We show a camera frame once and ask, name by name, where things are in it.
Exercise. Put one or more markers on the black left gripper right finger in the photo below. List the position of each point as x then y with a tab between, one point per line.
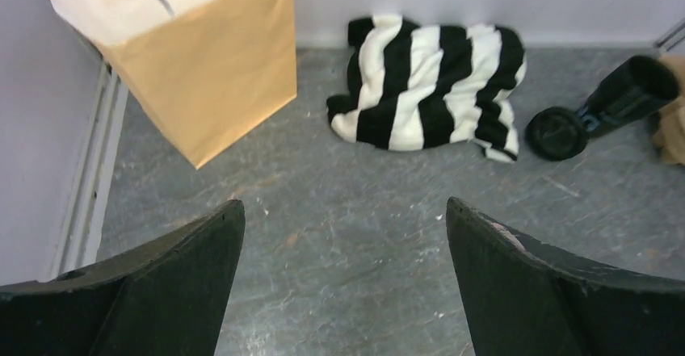
522	296

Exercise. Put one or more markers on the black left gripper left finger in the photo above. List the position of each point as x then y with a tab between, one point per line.
165	297

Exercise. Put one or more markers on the stack of black lids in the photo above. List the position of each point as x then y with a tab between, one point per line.
556	134

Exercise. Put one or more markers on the brown cardboard cup carrier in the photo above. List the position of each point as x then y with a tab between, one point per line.
669	138

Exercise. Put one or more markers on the black white striped towel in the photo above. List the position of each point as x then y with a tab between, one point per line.
413	87

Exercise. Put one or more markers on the stack of black cups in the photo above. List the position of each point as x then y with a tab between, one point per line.
635	89

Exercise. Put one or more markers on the brown paper bag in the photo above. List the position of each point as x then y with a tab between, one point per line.
206	72

